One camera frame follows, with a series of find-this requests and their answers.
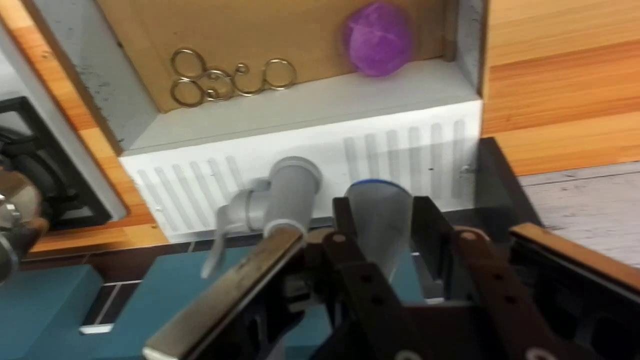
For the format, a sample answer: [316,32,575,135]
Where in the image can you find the gripper right finger with metal pad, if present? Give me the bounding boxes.
[508,222,640,360]

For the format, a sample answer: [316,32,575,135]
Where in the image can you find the gripper left finger with metal pad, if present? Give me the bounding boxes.
[141,226,309,360]

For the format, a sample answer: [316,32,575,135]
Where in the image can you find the grey toy faucet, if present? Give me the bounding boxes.
[198,154,325,282]

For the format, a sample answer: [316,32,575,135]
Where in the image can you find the grey cup with blue rim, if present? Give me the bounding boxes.
[343,177,416,287]

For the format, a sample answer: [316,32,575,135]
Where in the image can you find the wooden toy kitchen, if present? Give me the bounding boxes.
[0,0,640,360]

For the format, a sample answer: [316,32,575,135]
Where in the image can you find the white toy sink basin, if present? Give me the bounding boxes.
[25,0,490,244]

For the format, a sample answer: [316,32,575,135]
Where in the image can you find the black toy stove burner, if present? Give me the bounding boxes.
[0,96,114,231]

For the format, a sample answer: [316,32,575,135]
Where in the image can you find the purple ball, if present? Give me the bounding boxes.
[342,0,416,81]

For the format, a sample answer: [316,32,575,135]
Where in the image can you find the gold wire rings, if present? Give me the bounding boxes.
[168,47,299,111]

